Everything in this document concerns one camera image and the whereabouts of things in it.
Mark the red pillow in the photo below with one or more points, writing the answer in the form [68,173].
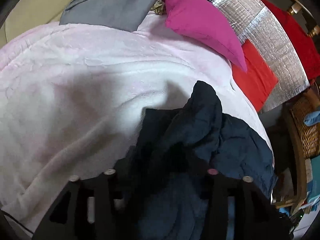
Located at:
[258,81]

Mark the white pink fleece blanket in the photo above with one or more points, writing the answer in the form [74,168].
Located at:
[73,96]

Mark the red fleece blanket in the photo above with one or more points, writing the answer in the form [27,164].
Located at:
[302,43]

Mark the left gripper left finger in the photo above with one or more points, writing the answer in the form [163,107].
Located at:
[90,208]

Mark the cream leather sofa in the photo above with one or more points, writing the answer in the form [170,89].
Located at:
[19,16]

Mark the blue cloth in basket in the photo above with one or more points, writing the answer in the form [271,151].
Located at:
[312,118]

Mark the grey garment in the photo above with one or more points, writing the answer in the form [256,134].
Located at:
[124,15]

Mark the wicker basket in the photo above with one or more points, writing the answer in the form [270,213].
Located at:
[309,135]

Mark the navy blue puffer jacket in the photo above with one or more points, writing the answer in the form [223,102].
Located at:
[164,195]

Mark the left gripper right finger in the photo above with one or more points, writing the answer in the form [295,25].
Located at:
[239,210]

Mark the magenta pillow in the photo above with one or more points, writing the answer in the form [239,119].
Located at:
[200,20]

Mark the silver foil insulation panel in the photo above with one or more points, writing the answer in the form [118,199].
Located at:
[252,20]

